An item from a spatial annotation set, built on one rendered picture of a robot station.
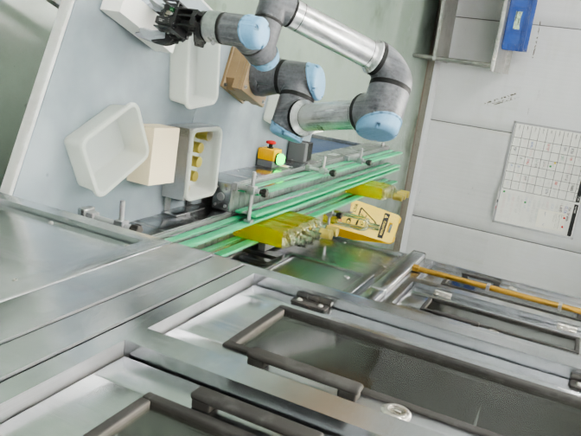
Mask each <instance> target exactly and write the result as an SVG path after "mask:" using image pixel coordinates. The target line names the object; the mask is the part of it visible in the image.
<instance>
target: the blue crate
mask: <svg viewBox="0 0 581 436"><path fill-rule="evenodd" d="M537 2H538V0H511V2H510V6H509V11H508V19H507V23H506V28H505V32H504V36H503V40H502V45H501V47H502V49H504V50H511V51H518V52H527V47H528V43H529V39H530V35H531V31H532V26H533V19H534V15H535V11H536V7H537Z"/></svg>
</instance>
